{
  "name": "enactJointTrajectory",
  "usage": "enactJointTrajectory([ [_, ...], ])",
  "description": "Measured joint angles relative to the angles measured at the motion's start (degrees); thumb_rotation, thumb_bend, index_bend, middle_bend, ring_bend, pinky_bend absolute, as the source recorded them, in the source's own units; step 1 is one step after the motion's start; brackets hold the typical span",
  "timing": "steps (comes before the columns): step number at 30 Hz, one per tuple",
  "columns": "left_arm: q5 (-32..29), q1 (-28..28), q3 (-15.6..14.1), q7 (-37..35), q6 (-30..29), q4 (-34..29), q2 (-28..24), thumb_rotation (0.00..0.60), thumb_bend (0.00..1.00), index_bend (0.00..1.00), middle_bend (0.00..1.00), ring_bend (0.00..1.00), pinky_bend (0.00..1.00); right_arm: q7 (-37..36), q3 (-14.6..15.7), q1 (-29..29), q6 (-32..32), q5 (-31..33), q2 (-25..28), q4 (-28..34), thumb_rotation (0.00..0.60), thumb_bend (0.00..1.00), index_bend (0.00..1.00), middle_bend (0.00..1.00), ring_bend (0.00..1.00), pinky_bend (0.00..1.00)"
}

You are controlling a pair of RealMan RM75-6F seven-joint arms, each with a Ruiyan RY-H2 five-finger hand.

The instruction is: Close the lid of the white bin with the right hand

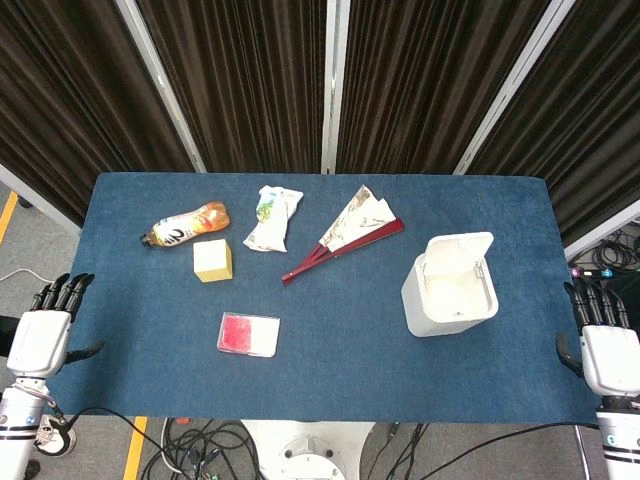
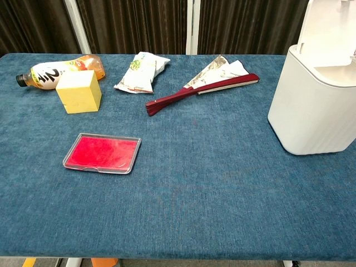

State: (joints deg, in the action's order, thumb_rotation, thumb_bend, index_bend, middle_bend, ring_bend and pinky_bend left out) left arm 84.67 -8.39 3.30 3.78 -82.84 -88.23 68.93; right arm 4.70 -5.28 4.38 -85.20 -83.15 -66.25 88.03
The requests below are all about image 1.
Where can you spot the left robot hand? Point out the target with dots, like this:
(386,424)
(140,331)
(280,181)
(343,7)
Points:
(36,340)

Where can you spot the white plastic bin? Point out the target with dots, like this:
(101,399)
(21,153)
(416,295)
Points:
(452,285)

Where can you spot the grey partition frame post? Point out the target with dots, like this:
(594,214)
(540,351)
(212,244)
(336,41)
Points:
(515,85)
(160,85)
(331,85)

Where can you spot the dark pleated curtain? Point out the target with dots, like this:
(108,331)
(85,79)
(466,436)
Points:
(250,75)

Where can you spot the crumpled white snack bag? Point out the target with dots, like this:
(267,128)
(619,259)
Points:
(272,220)

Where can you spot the blue table cloth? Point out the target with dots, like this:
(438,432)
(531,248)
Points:
(320,360)

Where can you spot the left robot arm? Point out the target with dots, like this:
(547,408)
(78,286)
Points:
(15,425)

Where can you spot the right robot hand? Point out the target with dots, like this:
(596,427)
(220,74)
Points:
(607,350)

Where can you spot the orange drink bottle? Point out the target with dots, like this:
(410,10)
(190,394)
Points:
(187,224)

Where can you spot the yellow cube block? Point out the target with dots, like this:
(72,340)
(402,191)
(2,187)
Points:
(213,260)

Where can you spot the red white flat pack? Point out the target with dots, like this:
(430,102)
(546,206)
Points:
(248,334)

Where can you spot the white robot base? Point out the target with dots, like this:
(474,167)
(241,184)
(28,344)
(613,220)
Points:
(307,450)

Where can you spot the folding paper fan red ribs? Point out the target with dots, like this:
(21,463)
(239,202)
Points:
(350,225)

